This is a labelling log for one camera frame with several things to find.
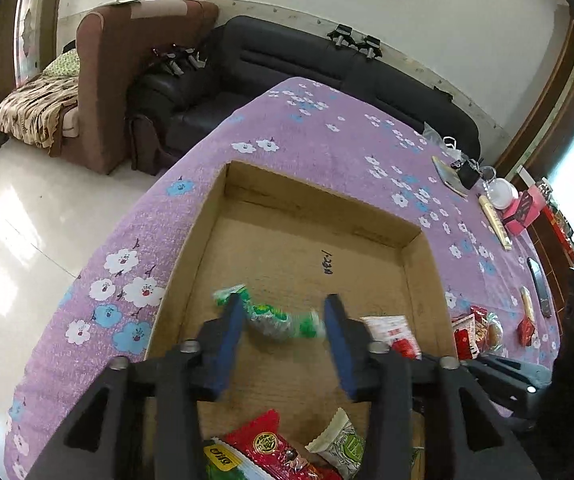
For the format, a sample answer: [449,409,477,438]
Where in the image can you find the small yellow snack packet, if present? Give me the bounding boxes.
[520,287,536,322]

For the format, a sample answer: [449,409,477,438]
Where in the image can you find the wall poster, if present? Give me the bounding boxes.
[14,0,50,88]

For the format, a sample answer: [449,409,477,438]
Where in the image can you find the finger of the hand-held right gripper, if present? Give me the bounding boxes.
[482,354,524,371]

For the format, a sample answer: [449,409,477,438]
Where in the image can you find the red printed snack packet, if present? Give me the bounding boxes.
[451,306,490,361]

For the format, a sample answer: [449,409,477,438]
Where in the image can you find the white and green snack packet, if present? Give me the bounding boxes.
[306,407,368,480]

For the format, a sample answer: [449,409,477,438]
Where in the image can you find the brown armchair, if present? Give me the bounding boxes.
[59,0,220,176]

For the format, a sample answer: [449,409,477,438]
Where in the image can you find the clear plastic bag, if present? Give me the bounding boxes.
[422,122,460,158]

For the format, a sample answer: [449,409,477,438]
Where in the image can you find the green pillow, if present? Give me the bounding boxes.
[46,50,82,80]

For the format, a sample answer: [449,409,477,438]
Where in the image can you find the brown wooden door frame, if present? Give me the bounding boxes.
[494,7,574,181]

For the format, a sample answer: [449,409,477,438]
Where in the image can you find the purple floral tablecloth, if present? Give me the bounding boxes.
[4,76,564,480]

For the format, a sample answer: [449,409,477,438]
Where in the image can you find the brown patterned blanket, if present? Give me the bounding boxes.
[0,71,80,148]

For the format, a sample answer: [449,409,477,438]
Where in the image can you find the large red snack packet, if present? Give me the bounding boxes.
[204,409,342,480]

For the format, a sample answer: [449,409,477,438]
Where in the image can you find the dark gadgets pile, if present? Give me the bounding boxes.
[151,46,208,77]

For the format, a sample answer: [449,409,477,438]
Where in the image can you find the small black box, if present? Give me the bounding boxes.
[457,162,480,190]

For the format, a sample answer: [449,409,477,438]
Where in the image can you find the small red snack packet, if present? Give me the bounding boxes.
[517,319,538,347]

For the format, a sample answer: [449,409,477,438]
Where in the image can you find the black phone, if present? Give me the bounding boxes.
[527,257,552,319]

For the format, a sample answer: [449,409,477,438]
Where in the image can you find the black leather sofa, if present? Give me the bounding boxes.
[127,15,482,177]

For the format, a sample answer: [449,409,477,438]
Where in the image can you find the tan notebook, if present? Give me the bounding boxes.
[432,156,469,198]

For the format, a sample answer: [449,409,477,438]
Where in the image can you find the pink box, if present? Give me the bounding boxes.
[501,185,548,237]

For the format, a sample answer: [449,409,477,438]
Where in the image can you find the black device on sofa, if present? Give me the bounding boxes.
[356,35,384,62]
[327,24,355,50]

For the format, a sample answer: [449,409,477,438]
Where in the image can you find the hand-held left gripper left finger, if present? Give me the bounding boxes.
[26,292,246,480]

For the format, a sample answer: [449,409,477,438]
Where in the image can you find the dark brown bag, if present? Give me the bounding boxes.
[126,114,180,177]

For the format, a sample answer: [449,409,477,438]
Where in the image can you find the shallow cardboard box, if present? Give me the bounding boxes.
[142,160,458,480]

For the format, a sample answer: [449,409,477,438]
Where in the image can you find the white bowl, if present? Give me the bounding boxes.
[486,177,519,211]

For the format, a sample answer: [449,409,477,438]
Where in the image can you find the long yellow snack packet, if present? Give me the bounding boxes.
[478,195,514,252]

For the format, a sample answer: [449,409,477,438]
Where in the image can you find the green candy packet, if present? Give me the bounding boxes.
[212,285,326,343]

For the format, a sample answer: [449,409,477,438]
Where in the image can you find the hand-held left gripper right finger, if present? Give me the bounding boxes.
[323,294,542,480]

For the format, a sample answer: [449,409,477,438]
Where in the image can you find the clear bread packet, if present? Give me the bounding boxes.
[476,312,505,356]

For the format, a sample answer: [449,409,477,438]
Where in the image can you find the red and white snack packet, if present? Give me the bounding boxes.
[361,315,422,360]

